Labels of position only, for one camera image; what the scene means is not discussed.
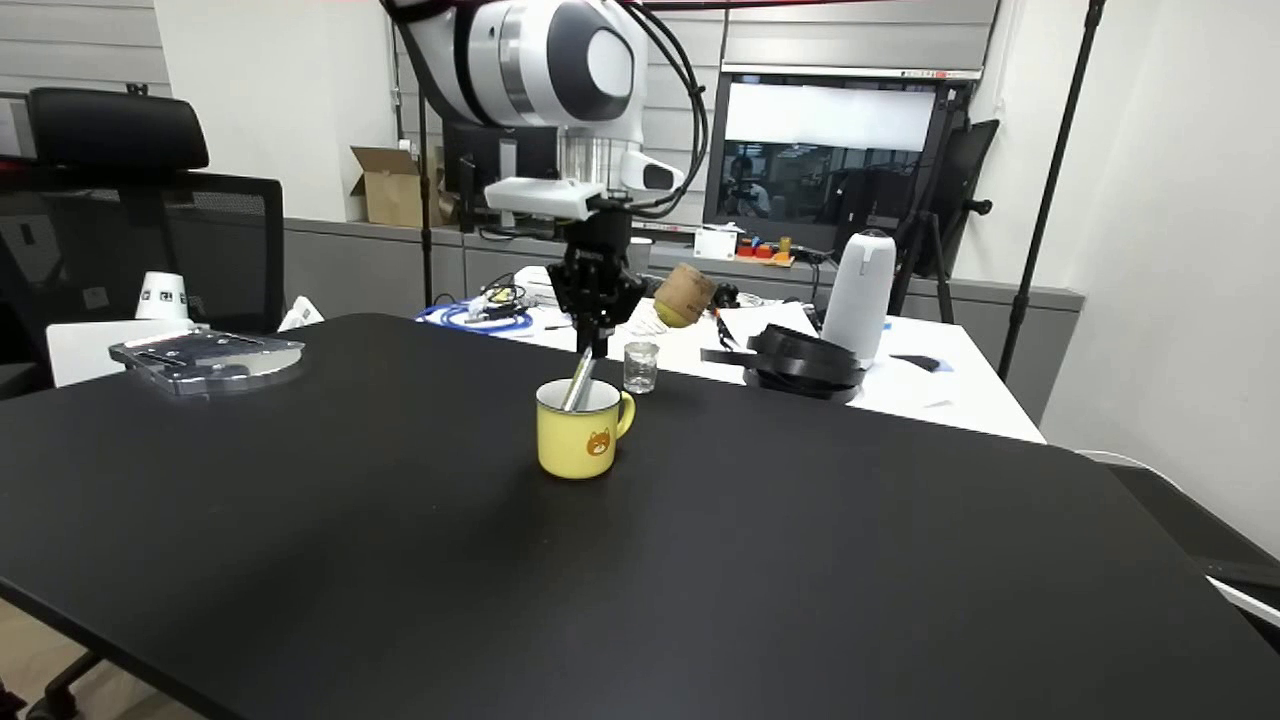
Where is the brown cardboard box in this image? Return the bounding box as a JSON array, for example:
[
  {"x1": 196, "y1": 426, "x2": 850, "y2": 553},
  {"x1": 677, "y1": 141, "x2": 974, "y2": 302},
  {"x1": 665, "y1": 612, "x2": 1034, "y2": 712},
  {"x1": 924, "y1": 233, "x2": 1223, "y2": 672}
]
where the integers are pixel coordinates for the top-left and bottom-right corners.
[{"x1": 347, "y1": 141, "x2": 430, "y2": 233}]

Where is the yellow enamel mug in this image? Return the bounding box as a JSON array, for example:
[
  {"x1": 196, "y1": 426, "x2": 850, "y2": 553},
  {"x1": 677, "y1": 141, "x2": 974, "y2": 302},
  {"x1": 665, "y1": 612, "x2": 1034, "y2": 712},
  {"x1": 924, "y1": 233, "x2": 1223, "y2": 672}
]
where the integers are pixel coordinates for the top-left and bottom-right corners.
[{"x1": 533, "y1": 375, "x2": 639, "y2": 483}]

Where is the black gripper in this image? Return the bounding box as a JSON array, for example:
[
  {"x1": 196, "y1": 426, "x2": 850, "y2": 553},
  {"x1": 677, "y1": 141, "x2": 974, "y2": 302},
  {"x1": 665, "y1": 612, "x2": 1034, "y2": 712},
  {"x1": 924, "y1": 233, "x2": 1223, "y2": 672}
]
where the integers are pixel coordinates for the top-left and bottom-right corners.
[{"x1": 542, "y1": 195, "x2": 653, "y2": 365}]

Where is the white paper cup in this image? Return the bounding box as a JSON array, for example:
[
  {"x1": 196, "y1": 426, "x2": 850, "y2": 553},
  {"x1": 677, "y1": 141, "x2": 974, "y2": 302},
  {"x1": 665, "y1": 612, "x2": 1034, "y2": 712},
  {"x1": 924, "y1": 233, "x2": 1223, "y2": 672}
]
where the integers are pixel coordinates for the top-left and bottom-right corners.
[{"x1": 131, "y1": 269, "x2": 196, "y2": 334}]

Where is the black vertical pole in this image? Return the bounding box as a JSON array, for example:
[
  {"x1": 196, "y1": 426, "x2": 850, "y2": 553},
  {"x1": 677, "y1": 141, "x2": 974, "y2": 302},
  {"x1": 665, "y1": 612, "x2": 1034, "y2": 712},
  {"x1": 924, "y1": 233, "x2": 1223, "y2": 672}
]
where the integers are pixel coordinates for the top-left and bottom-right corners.
[{"x1": 997, "y1": 0, "x2": 1111, "y2": 386}]

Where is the small clear glass jar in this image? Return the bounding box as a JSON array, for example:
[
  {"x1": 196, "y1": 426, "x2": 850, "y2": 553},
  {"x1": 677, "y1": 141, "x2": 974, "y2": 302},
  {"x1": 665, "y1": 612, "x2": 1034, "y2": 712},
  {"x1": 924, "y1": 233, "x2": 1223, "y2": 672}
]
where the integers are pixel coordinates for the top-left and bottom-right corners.
[{"x1": 619, "y1": 336, "x2": 665, "y2": 400}]

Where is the black computer monitor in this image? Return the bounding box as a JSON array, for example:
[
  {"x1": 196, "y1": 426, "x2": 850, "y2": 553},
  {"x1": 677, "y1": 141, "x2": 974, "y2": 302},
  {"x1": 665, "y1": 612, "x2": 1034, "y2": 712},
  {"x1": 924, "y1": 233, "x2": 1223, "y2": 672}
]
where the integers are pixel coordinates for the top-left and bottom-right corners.
[{"x1": 700, "y1": 66, "x2": 958, "y2": 269}]

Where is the wooden cork-coloured cylinder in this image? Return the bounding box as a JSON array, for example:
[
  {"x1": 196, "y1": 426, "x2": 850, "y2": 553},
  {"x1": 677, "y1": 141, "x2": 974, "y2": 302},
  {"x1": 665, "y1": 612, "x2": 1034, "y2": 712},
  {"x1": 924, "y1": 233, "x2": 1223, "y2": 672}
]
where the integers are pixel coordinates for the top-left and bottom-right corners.
[{"x1": 647, "y1": 260, "x2": 719, "y2": 334}]

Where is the white foam block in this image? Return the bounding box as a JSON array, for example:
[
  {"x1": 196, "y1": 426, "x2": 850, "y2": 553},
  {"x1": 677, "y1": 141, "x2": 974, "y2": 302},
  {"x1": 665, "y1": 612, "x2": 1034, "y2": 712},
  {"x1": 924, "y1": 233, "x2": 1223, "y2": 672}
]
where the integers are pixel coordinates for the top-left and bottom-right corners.
[{"x1": 43, "y1": 316, "x2": 184, "y2": 394}]

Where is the black office chair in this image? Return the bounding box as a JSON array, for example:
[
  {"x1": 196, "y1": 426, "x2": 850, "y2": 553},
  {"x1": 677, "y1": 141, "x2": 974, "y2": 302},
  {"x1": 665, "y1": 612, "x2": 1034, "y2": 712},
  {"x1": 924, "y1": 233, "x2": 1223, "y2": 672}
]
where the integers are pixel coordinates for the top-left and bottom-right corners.
[{"x1": 0, "y1": 86, "x2": 290, "y2": 400}]

